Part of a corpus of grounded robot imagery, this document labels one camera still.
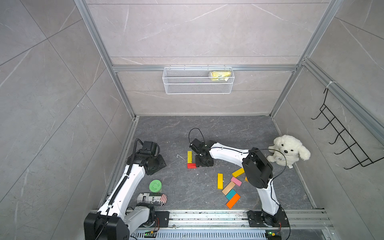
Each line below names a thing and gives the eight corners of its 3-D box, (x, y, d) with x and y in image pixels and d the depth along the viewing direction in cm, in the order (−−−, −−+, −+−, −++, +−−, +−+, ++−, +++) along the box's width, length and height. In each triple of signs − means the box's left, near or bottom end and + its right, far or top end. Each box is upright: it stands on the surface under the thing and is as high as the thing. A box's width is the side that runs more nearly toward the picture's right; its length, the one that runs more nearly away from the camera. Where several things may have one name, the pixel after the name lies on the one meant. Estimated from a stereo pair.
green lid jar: (150, 194, 83) (147, 191, 79) (152, 182, 87) (150, 179, 83) (161, 194, 83) (159, 191, 79) (163, 182, 87) (161, 179, 83)
